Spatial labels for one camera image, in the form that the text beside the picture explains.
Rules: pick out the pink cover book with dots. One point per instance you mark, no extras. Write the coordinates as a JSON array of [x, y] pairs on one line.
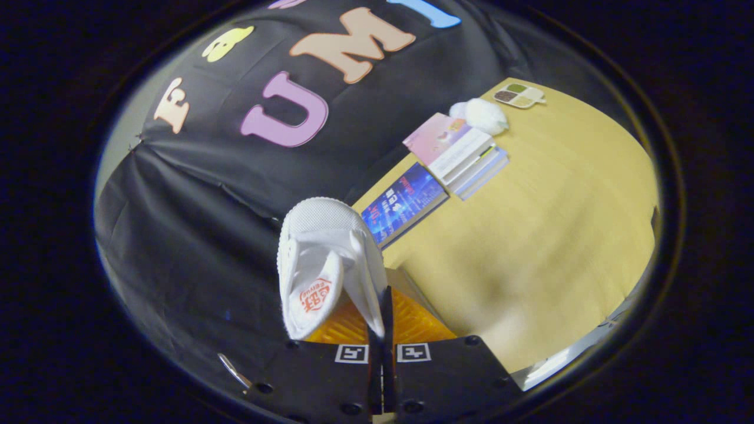
[[436, 136]]

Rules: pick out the black backdrop cloth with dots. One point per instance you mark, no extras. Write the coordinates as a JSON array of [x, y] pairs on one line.
[[212, 224]]

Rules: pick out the white canvas shoe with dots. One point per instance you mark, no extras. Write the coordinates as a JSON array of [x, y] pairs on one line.
[[321, 259]]

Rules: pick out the brown cardboard storage box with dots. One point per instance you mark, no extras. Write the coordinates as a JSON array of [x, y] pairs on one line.
[[406, 281]]

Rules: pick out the grey-blue book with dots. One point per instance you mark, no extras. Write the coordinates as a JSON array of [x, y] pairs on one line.
[[486, 175]]

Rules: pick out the white fluffy puff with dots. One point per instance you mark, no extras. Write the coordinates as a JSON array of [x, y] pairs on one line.
[[480, 116]]

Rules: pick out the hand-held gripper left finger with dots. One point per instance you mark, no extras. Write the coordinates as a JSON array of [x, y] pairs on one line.
[[318, 383]]

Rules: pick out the small compartment palette tray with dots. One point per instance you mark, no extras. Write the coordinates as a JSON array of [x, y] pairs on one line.
[[519, 95]]

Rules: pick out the thin white book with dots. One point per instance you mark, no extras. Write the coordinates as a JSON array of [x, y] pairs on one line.
[[478, 166]]

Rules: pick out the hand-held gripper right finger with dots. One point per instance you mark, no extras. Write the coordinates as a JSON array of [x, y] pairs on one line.
[[453, 377]]

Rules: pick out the blue cover book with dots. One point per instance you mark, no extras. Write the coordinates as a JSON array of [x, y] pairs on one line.
[[403, 203]]

